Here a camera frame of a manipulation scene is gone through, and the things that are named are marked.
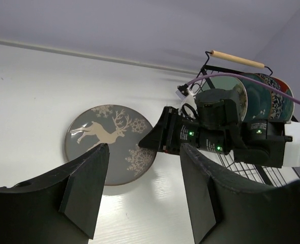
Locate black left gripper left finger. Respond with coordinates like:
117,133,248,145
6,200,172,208
0,144,110,243

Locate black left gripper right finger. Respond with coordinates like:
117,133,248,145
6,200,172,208
180,144,300,243

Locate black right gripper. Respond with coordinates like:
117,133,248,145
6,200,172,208
138,88,244,154

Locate grey reindeer plate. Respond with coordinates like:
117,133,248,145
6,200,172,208
64,104,157,186

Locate dark teal plate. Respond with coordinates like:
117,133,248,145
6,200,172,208
239,78,272,122

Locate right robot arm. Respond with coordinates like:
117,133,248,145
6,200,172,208
138,88,300,168

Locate light green flower plate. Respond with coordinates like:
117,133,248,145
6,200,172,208
210,76,248,121

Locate red teal plate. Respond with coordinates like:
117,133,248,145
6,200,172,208
272,76,294,121

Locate white blue floral plate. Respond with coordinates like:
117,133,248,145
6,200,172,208
256,73,283,119

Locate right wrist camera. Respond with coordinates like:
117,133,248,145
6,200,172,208
176,84,196,106

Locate black wire dish rack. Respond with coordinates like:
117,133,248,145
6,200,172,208
194,50,300,188

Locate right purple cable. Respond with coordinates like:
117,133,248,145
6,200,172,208
183,73,300,109

